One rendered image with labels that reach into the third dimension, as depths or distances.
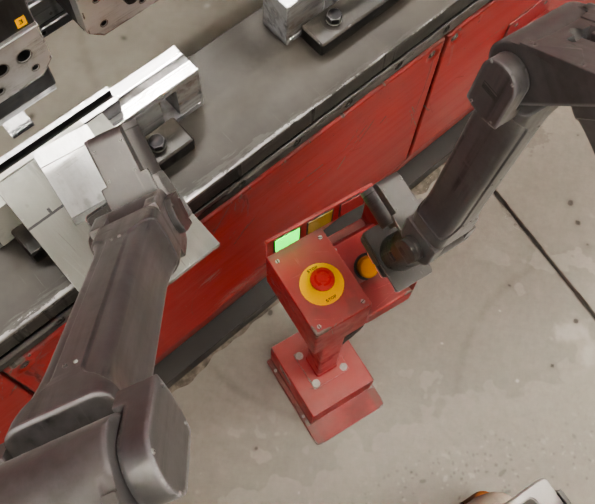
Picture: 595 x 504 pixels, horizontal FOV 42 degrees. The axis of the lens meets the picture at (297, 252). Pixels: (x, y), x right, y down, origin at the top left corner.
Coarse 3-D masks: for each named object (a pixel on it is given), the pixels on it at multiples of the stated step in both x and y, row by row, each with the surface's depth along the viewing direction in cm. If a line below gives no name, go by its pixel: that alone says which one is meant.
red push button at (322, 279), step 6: (318, 270) 121; (324, 270) 121; (330, 270) 121; (312, 276) 121; (318, 276) 121; (324, 276) 121; (330, 276) 121; (312, 282) 120; (318, 282) 120; (324, 282) 120; (330, 282) 120; (318, 288) 120; (324, 288) 120; (330, 288) 121
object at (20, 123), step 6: (18, 114) 108; (24, 114) 108; (12, 120) 107; (18, 120) 107; (24, 120) 107; (30, 120) 107; (6, 126) 107; (12, 126) 107; (18, 126) 107; (24, 126) 107; (30, 126) 108; (12, 132) 107; (18, 132) 107
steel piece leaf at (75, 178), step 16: (64, 160) 106; (80, 160) 106; (48, 176) 105; (64, 176) 105; (80, 176) 105; (96, 176) 105; (64, 192) 104; (80, 192) 104; (96, 192) 104; (80, 208) 103; (96, 208) 102
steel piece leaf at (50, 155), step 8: (80, 128) 107; (88, 128) 107; (64, 136) 107; (72, 136) 107; (80, 136) 107; (88, 136) 107; (48, 144) 106; (56, 144) 106; (64, 144) 106; (72, 144) 106; (80, 144) 106; (32, 152) 106; (40, 152) 106; (48, 152) 106; (56, 152) 106; (64, 152) 106; (40, 160) 105; (48, 160) 105
